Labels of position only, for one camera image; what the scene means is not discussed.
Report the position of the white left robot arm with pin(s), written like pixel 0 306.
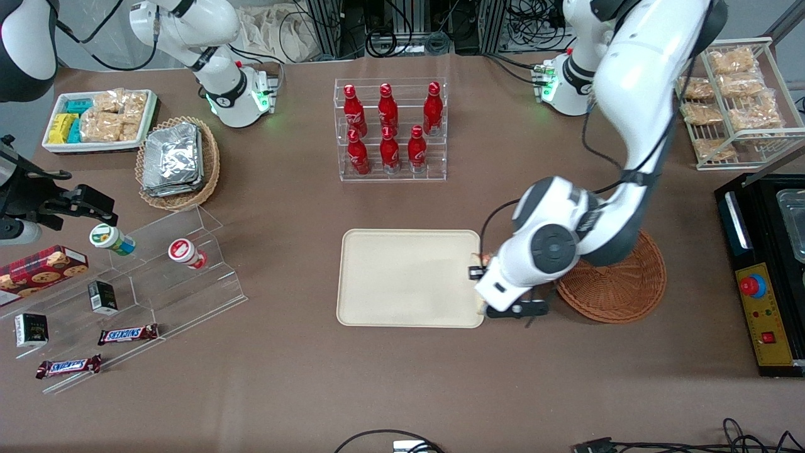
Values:
pixel 648 94

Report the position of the clear bagged fried snack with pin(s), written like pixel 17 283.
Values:
pixel 714 150
pixel 742 85
pixel 703 114
pixel 732 61
pixel 755 113
pixel 697 88

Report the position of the yellow snack packet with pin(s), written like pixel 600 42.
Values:
pixel 61 129

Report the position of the red lidded yogurt cup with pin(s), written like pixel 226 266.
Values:
pixel 183 251

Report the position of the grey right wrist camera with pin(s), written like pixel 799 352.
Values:
pixel 19 233

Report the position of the red emergency stop button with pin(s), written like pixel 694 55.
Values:
pixel 752 286

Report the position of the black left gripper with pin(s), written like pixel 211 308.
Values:
pixel 473 272

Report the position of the clear acrylic stepped shelf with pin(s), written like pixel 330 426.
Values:
pixel 182 302

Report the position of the red plaid cookie box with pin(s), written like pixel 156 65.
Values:
pixel 41 270

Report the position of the black yellow control box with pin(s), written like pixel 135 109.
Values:
pixel 770 352

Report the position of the silver foil pouch stack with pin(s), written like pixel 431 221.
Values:
pixel 171 160

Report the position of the small black carton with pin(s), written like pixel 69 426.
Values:
pixel 102 297
pixel 31 330

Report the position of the clear bagged rice crackers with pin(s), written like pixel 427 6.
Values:
pixel 107 127
pixel 122 102

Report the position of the brown snickers bar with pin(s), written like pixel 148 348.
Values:
pixel 127 335
pixel 69 366

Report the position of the clear acrylic bottle rack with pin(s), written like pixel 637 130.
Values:
pixel 393 177

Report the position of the oval light wicker basket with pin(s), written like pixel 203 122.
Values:
pixel 210 163

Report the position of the beige rectangular serving tray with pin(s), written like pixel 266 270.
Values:
pixel 409 277

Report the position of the beige cloth bag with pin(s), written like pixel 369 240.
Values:
pixel 277 31

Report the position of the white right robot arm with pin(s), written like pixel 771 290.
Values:
pixel 220 88

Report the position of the teal snack packet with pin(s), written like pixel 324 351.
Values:
pixel 78 106
pixel 75 132

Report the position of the red cola bottle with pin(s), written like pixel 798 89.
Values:
pixel 388 110
pixel 433 110
pixel 353 113
pixel 390 154
pixel 417 151
pixel 358 157

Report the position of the small white device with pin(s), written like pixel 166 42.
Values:
pixel 405 447

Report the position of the clear plastic container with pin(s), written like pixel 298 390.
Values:
pixel 793 223

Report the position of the white rectangular snack bin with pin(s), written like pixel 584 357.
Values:
pixel 94 147

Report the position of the red rocker switch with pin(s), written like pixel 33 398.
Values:
pixel 768 337

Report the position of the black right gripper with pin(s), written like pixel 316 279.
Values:
pixel 39 206

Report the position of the round brown wicker basket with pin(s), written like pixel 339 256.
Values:
pixel 622 289

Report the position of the green lidded yogurt cup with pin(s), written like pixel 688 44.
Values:
pixel 107 238

